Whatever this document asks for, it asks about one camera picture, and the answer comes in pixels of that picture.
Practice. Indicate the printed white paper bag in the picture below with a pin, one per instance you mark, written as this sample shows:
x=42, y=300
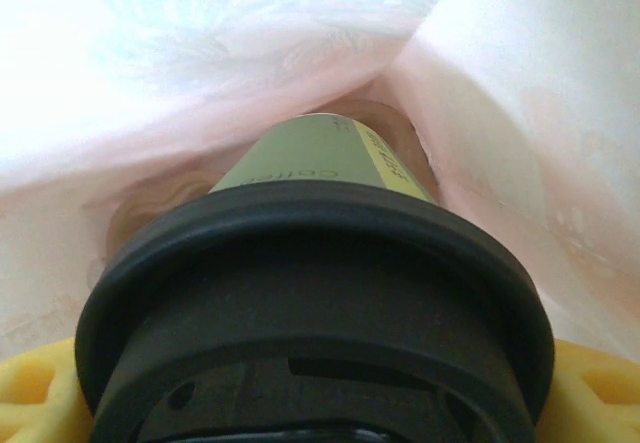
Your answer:
x=150, y=63

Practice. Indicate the black plastic cup lid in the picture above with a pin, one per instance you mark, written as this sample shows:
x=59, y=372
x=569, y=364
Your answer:
x=310, y=288

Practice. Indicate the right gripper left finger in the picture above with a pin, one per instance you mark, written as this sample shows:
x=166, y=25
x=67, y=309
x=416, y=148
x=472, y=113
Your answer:
x=35, y=398

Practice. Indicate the green paper coffee cup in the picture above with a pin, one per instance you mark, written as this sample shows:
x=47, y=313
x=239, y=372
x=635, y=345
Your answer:
x=310, y=158

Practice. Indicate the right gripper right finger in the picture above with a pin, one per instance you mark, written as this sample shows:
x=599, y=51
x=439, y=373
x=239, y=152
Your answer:
x=595, y=398

